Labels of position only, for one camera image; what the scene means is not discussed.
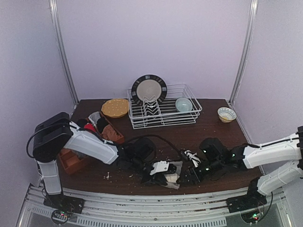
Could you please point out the aluminium front rail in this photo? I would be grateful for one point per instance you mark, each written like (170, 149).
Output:
(192, 210)

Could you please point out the right aluminium frame post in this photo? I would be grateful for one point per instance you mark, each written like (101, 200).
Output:
(245, 51)

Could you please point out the black rimmed grey plate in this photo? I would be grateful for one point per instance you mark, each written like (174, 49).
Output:
(149, 87)

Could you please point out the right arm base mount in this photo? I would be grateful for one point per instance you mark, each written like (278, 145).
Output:
(251, 200)

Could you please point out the left aluminium frame post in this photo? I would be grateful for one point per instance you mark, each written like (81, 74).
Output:
(60, 43)

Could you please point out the light blue bowl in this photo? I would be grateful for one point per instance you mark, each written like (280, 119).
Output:
(183, 104)

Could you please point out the aluminium frame post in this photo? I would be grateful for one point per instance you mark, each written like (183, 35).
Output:
(60, 43)
(245, 51)

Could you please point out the brown wooden organizer box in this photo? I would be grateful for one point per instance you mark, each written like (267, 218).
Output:
(86, 145)

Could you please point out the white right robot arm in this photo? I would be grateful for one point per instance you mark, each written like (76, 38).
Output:
(288, 151)

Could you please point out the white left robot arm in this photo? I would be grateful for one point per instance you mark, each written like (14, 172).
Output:
(59, 132)

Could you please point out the white wire dish rack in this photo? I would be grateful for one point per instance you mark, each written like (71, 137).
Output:
(153, 113)

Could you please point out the brown rolled underwear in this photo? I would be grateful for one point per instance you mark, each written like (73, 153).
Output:
(109, 133)

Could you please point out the yellow patterned white bowl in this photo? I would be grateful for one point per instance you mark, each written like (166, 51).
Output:
(226, 115)

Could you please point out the grey rolled sock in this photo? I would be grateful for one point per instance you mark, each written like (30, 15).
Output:
(94, 117)

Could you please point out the black white rolled underwear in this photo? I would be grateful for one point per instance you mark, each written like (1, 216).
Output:
(81, 122)

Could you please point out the red rolled underwear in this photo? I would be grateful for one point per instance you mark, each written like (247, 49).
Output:
(90, 127)

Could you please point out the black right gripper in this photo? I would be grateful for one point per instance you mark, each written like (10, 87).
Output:
(189, 174)

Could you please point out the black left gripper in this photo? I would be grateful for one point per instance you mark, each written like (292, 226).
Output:
(151, 176)

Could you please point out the yellow dotted plate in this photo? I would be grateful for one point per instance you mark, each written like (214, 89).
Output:
(115, 108)

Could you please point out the grey beige sock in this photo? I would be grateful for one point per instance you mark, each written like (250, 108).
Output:
(172, 178)

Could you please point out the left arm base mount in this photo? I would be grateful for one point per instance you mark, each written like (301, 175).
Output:
(63, 206)

